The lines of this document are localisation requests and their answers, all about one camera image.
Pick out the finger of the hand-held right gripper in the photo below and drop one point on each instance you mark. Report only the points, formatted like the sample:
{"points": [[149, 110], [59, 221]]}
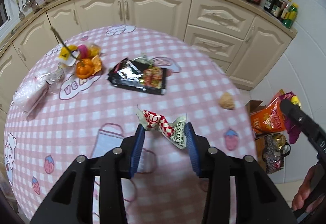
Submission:
{"points": [[293, 111]]}

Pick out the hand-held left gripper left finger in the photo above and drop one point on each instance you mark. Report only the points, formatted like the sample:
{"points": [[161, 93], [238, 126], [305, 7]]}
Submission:
{"points": [[137, 147]]}

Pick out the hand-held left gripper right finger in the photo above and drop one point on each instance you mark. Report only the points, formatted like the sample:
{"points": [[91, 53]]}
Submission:
{"points": [[192, 147]]}

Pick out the orange snack packet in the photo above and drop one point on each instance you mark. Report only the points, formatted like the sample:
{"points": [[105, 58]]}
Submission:
{"points": [[267, 118]]}

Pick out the red white checked wrapper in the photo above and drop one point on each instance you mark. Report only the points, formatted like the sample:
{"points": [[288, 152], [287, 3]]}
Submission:
{"points": [[163, 124]]}

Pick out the brown cardboard box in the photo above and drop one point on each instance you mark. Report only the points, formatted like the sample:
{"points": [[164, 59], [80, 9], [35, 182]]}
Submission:
{"points": [[254, 106]]}

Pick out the clear plastic wrapper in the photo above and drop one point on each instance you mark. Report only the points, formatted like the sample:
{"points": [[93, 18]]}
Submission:
{"points": [[56, 78]]}

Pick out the person's right hand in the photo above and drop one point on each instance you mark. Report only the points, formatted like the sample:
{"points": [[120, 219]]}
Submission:
{"points": [[308, 188]]}

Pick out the shiny gold patterned bag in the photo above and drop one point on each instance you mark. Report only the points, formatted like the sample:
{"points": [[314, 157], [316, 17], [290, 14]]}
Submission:
{"points": [[275, 152]]}

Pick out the brown crumpled ball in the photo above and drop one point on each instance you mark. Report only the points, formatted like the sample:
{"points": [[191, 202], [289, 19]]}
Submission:
{"points": [[227, 101]]}

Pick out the black foil packet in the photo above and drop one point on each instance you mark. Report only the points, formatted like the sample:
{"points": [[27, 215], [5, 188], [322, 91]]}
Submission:
{"points": [[124, 74]]}

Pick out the orange pumpkin-shaped wrapper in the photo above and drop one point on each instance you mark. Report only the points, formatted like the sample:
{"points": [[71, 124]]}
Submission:
{"points": [[85, 69]]}

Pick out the yellow green bottle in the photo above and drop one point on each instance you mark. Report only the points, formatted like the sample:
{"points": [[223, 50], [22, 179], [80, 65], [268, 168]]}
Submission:
{"points": [[290, 16]]}

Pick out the yellow crinkled wrapper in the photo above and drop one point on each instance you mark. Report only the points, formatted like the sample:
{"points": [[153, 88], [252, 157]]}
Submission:
{"points": [[96, 60]]}

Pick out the row of sauce bottles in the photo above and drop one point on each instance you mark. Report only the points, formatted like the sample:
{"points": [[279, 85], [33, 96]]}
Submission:
{"points": [[283, 8]]}

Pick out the yellow tag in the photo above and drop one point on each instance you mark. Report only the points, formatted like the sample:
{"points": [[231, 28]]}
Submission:
{"points": [[65, 55]]}

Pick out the white pink plastic bag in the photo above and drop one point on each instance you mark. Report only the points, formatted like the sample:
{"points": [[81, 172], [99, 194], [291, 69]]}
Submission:
{"points": [[30, 88]]}

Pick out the thin dark stick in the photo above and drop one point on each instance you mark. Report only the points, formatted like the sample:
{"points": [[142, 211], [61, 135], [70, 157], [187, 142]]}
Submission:
{"points": [[61, 40]]}

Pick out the cream base cabinets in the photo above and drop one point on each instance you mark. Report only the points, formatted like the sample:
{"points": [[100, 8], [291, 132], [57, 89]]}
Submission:
{"points": [[158, 9]]}

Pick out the steel ladle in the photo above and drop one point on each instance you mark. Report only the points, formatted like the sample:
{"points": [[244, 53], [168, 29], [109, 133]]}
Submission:
{"points": [[34, 4]]}

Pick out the sliding window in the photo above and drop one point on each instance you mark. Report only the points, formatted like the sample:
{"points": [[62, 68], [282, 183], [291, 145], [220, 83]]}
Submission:
{"points": [[3, 15]]}

